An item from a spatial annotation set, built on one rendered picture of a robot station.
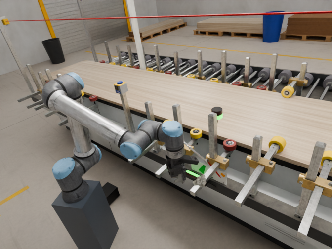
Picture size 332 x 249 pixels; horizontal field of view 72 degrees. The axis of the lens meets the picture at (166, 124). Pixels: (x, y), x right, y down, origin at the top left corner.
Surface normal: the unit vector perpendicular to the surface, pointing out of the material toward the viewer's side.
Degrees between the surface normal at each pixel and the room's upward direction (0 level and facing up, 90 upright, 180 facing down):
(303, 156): 0
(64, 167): 5
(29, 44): 90
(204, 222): 0
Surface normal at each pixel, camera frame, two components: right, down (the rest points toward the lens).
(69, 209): -0.24, 0.54
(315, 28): -0.67, 0.47
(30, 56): 0.71, 0.29
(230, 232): -0.13, -0.84
